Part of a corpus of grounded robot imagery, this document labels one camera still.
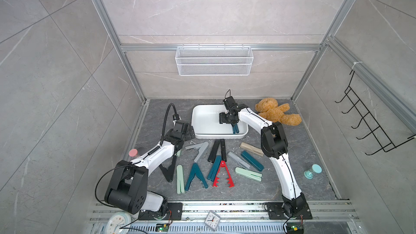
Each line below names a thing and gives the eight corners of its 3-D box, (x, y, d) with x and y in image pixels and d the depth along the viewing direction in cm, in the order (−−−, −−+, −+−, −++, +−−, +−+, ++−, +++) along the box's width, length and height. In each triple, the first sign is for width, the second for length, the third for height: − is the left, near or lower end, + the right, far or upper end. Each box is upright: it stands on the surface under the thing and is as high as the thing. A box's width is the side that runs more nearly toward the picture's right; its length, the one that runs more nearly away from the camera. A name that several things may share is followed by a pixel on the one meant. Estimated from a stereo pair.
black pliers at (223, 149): (221, 161, 90) (221, 160, 89) (220, 140, 99) (220, 138, 97) (225, 161, 90) (226, 160, 89) (224, 140, 99) (224, 138, 97)
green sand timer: (305, 179, 86) (314, 172, 78) (302, 170, 88) (311, 163, 80) (313, 179, 86) (323, 172, 78) (310, 170, 88) (319, 163, 80)
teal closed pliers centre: (206, 178, 85) (206, 177, 83) (215, 155, 93) (215, 153, 91) (213, 181, 84) (213, 180, 82) (222, 157, 92) (222, 156, 90)
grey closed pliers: (226, 156, 93) (227, 153, 90) (229, 153, 94) (229, 150, 92) (247, 171, 88) (248, 168, 85) (249, 167, 89) (251, 165, 86)
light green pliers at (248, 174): (234, 174, 87) (234, 172, 84) (235, 167, 89) (236, 165, 87) (260, 182, 84) (261, 180, 81) (261, 175, 86) (262, 173, 84)
